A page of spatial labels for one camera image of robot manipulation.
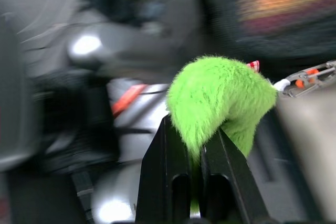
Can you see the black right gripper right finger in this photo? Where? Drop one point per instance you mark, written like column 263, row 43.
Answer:
column 231, row 176

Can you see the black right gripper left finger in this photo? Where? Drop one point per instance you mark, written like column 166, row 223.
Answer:
column 160, row 171

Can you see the green fuzzy zipper pompom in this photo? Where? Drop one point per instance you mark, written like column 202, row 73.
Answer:
column 218, row 95

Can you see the red white striped tag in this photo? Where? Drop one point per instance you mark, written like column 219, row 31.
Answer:
column 254, row 66

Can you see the metal zipper clasp orange beads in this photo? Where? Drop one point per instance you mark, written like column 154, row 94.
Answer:
column 307, row 79

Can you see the silver robot body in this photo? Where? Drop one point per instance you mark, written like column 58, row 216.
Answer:
column 86, row 45

